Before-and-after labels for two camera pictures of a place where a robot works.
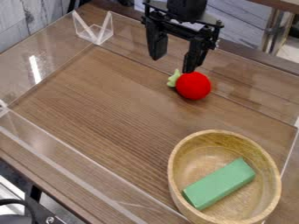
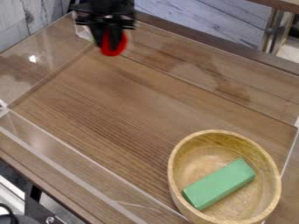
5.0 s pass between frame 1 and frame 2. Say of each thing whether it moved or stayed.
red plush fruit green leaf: moved
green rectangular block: stayed
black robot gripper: moved
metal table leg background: stayed
